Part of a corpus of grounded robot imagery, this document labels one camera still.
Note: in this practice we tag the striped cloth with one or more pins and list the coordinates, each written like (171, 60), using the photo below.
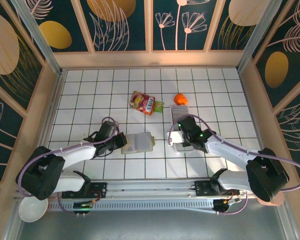
(182, 149)

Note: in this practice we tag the stack of plastic cards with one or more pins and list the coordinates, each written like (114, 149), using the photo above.
(180, 111)

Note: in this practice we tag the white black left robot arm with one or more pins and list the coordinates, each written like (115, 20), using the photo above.
(77, 155)

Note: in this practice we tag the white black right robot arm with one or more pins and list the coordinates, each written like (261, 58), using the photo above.
(227, 156)

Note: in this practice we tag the orange crumpled ball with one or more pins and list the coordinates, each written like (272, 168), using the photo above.
(180, 99)

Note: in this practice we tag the red yellow candy bag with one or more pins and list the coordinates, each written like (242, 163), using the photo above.
(142, 102)

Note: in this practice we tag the small green sachet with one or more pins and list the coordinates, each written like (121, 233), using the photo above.
(159, 106)

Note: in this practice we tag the white bowl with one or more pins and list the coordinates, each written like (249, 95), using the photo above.
(32, 210)

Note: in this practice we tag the pink plastic cup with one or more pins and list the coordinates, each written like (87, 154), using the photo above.
(280, 200)

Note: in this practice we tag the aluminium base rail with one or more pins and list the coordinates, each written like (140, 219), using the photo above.
(150, 187)

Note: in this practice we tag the aluminium side rail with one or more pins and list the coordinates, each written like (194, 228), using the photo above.
(51, 115)

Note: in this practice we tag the aluminium frame post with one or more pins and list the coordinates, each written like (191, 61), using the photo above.
(258, 37)
(38, 37)

